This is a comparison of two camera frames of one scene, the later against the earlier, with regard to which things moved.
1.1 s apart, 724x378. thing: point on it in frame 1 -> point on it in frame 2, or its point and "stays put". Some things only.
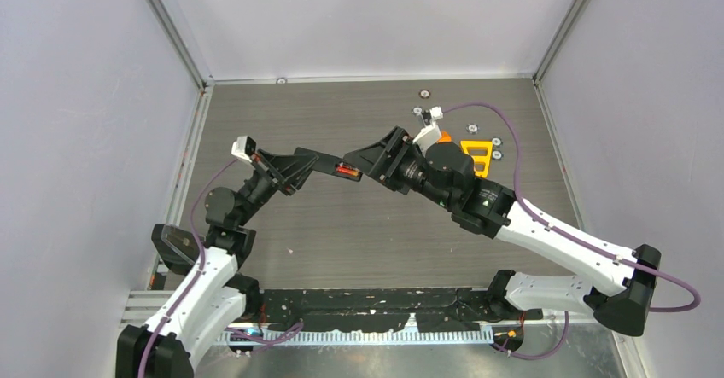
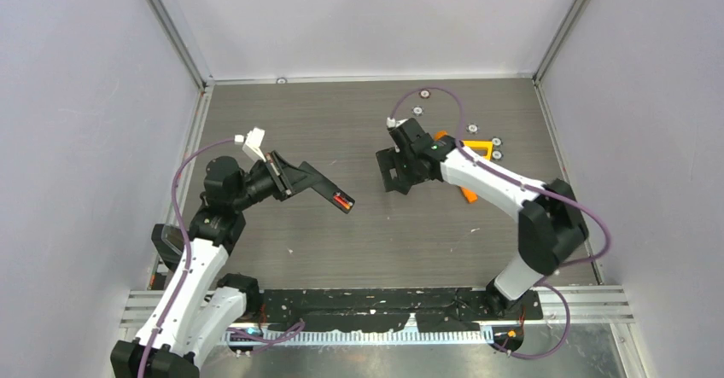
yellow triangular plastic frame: (484, 159) stays put
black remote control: (332, 165) -> (310, 177)
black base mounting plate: (376, 310) stays put
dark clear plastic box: (178, 247) stays put
